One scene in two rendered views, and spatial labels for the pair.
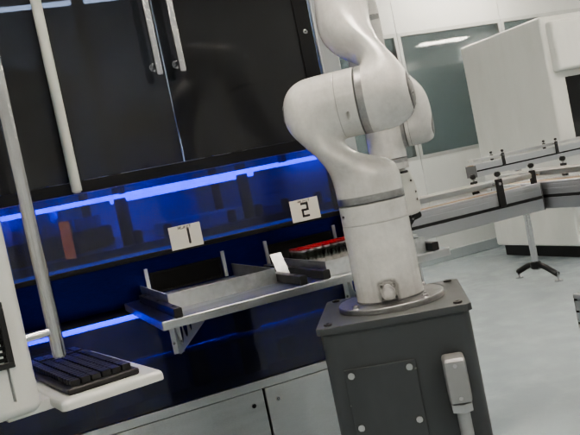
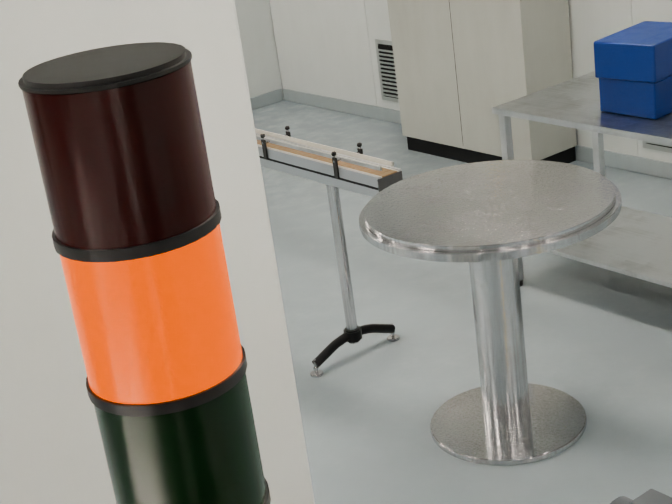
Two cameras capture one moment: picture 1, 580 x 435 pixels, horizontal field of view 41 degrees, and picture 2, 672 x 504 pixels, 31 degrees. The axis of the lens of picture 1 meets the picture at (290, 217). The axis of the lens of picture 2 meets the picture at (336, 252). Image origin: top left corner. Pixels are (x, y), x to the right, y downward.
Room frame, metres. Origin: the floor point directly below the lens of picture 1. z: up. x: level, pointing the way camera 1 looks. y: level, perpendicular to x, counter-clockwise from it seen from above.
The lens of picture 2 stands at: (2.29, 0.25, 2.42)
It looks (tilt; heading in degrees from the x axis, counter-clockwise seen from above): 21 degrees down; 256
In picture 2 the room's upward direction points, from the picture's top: 8 degrees counter-clockwise
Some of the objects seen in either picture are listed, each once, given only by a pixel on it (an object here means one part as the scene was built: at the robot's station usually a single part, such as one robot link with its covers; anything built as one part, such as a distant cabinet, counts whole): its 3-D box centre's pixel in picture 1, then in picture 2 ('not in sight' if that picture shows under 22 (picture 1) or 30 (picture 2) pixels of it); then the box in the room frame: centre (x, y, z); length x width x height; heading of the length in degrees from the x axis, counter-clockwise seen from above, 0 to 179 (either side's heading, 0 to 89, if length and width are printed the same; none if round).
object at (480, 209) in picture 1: (443, 207); not in sight; (2.48, -0.49, 0.92); 0.69 x 0.16 x 0.16; 111
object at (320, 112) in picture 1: (340, 139); not in sight; (1.40, -0.12, 1.16); 0.19 x 0.12 x 0.24; 76
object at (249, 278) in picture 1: (204, 284); not in sight; (1.93, 0.24, 0.90); 0.34 x 0.26 x 0.04; 21
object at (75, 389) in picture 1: (73, 367); not in sight; (1.62, 0.50, 0.82); 0.40 x 0.14 x 0.02; 31
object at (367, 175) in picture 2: not in sight; (162, 117); (1.57, -5.86, 0.92); 3.60 x 0.15 x 0.16; 111
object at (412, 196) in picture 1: (395, 192); not in sight; (1.79, -0.25, 1.03); 0.10 x 0.08 x 0.11; 111
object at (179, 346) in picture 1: (190, 336); not in sight; (1.83, 0.29, 0.80); 0.34 x 0.03 x 0.13; 21
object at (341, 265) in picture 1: (345, 255); not in sight; (1.94, -0.12, 0.90); 0.34 x 0.26 x 0.04; 21
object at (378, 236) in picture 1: (381, 251); not in sight; (1.39, -0.15, 0.95); 0.19 x 0.19 x 0.18
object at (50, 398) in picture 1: (61, 383); not in sight; (1.60, 0.53, 0.79); 0.45 x 0.28 x 0.03; 31
